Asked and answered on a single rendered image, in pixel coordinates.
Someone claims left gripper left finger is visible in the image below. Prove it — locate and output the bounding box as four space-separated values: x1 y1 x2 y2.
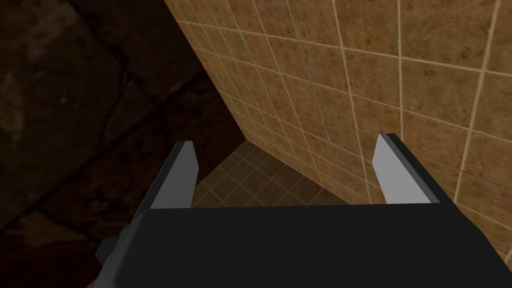
137 140 200 211

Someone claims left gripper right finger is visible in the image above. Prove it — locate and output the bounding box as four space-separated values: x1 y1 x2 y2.
371 133 456 205

